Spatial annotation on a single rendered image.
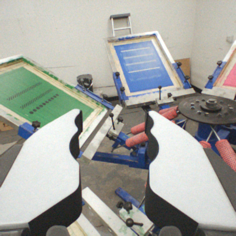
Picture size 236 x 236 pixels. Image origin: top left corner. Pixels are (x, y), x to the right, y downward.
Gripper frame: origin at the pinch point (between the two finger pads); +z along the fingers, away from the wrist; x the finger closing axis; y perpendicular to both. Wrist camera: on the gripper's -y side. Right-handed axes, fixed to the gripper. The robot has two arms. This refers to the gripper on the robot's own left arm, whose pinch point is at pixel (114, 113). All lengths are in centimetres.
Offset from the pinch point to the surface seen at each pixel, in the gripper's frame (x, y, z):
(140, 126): 17, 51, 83
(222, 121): 46, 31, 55
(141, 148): 17, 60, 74
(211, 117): 43, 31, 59
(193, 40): 177, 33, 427
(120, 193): 11, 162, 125
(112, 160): 1, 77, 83
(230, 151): 46, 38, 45
